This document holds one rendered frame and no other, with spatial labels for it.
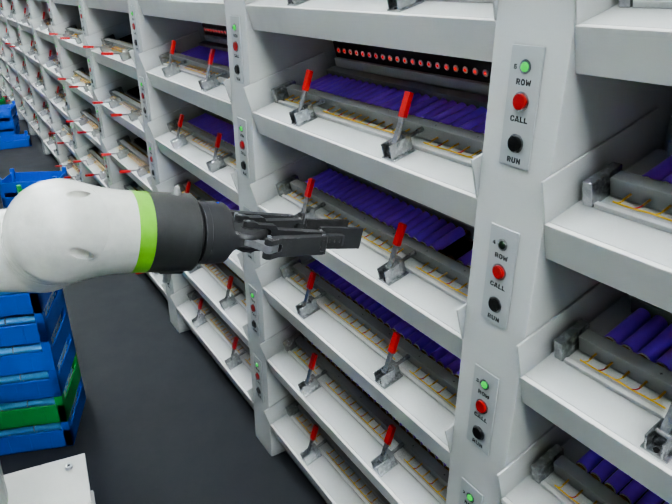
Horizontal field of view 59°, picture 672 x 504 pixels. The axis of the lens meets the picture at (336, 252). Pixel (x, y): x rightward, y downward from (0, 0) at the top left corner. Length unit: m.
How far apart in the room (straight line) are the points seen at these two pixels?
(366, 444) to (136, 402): 0.87
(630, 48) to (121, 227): 0.50
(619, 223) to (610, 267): 0.05
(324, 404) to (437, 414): 0.37
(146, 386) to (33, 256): 1.30
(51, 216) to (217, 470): 1.07
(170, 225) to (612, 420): 0.51
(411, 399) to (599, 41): 0.61
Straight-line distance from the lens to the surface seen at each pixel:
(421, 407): 0.97
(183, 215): 0.67
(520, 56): 0.64
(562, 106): 0.62
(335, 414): 1.24
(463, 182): 0.74
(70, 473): 1.12
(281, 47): 1.21
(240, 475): 1.57
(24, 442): 1.78
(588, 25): 0.60
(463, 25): 0.71
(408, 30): 0.78
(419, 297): 0.87
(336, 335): 1.12
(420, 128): 0.86
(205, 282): 1.78
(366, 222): 1.02
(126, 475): 1.64
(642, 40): 0.58
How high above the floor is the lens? 1.10
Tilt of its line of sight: 24 degrees down
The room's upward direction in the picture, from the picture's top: straight up
